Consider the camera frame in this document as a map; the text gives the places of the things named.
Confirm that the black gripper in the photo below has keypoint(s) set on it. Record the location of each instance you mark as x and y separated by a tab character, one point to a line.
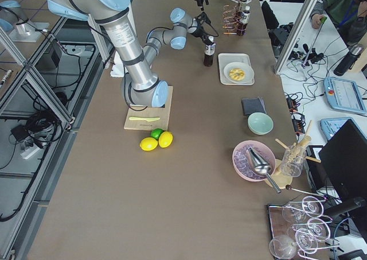
196	30

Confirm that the tea bottle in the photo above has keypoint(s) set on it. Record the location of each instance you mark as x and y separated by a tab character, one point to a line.
243	18
210	46

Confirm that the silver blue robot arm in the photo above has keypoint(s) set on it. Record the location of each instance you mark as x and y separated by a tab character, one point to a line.
141	86

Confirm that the white rectangular tray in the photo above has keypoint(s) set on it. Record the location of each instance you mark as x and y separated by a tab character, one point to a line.
226	58

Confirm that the tray of wine glasses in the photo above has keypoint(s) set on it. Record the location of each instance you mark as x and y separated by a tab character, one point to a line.
299	229

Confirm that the white round plate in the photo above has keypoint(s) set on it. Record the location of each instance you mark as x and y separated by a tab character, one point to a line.
249	73

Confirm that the grey folded cloth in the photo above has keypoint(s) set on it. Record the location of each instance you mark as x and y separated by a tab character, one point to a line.
252	105

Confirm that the wooden cutting board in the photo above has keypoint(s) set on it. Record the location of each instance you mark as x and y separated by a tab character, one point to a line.
162	112

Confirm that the yellow plastic knife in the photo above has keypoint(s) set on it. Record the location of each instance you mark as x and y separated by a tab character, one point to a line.
147	119

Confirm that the mint green bowl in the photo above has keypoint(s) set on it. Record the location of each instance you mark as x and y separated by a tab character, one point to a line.
260	123

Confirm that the green lime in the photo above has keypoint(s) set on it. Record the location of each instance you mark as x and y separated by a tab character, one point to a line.
156	133

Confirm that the upper yellow lemon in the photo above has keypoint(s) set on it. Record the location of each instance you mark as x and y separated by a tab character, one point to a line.
165	139

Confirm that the yellow lemon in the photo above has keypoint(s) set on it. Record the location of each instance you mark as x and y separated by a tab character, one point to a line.
148	144
165	139

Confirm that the lower yellow lemon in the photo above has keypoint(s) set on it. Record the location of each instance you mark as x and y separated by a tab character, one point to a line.
148	144

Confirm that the pink bowl with ice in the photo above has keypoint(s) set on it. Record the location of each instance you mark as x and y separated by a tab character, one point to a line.
241	163

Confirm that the steel ice scoop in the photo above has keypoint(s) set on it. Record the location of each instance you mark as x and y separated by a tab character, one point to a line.
261	167

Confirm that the black thermos bottle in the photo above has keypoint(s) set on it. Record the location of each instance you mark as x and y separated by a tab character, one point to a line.
349	59

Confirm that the person in green jacket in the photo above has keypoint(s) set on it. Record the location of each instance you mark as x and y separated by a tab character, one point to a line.
347	16

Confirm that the clear glass pitcher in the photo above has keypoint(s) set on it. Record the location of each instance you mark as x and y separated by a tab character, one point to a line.
293	159

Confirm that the wooden stand with sticks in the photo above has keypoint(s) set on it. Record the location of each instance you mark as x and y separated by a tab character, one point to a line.
287	180

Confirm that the blue teach pendant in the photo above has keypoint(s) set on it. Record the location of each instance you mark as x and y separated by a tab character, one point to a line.
343	95
330	126

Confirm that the black monitor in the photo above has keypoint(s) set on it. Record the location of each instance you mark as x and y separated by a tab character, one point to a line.
344	161

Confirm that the copper wire bottle rack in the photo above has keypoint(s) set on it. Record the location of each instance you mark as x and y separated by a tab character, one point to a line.
230	17

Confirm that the braided ring bread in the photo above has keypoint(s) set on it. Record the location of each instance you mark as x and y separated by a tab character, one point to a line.
237	74

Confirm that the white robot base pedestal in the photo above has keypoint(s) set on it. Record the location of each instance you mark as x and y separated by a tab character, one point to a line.
117	66

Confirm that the aluminium frame post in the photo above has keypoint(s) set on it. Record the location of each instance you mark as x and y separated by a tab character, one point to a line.
300	21

